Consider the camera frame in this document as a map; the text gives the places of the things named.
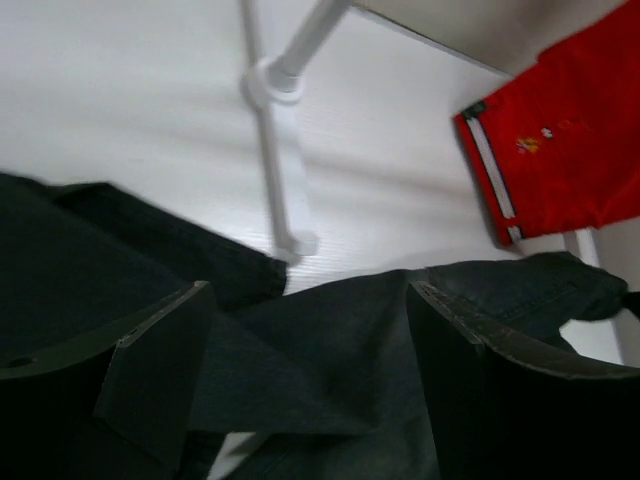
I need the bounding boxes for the red shorts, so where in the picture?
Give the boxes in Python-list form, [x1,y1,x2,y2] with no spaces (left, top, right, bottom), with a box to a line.
[454,1,639,245]

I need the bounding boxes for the black trousers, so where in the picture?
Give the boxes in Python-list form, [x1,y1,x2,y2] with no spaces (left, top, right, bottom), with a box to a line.
[1,174,639,479]

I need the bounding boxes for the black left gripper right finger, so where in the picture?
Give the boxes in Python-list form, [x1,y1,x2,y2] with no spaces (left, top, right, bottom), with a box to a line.
[406,281,639,479]

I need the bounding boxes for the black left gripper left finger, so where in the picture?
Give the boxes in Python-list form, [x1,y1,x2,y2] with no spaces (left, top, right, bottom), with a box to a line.
[1,282,215,479]

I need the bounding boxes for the white metal clothes rack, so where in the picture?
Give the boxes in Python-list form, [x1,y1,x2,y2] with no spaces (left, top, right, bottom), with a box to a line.
[242,1,597,277]

